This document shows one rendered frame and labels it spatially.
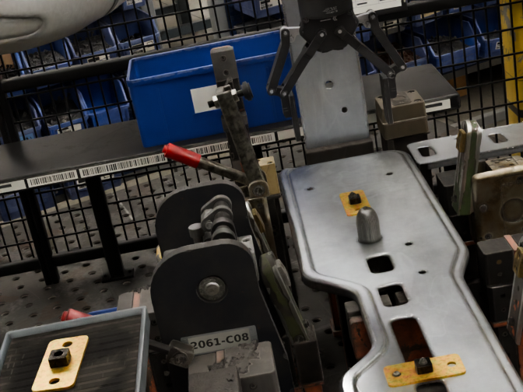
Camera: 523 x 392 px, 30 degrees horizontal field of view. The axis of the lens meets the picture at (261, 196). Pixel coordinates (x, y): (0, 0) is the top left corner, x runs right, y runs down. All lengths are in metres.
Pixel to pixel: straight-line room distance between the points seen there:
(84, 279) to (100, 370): 1.26
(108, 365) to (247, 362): 0.17
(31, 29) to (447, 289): 0.61
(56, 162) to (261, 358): 0.93
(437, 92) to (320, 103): 0.24
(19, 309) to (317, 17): 1.01
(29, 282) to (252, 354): 1.24
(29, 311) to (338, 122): 0.77
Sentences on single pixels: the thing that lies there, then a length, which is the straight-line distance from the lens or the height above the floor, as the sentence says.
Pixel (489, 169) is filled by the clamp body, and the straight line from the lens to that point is 1.45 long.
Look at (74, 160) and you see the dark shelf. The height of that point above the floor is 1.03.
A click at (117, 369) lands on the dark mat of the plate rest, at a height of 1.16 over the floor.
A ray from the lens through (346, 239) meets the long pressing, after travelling 1.38.
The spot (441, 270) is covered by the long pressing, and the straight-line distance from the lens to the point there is 1.27.
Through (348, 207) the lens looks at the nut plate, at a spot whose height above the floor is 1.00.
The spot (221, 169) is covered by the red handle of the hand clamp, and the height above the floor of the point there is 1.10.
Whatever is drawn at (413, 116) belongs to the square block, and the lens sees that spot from 1.71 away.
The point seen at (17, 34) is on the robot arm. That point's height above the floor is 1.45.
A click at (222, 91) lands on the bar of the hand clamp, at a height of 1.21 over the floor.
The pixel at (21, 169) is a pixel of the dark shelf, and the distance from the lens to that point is 1.86.
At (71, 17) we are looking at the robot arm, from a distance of 0.90.
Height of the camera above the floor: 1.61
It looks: 23 degrees down
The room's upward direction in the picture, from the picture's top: 11 degrees counter-clockwise
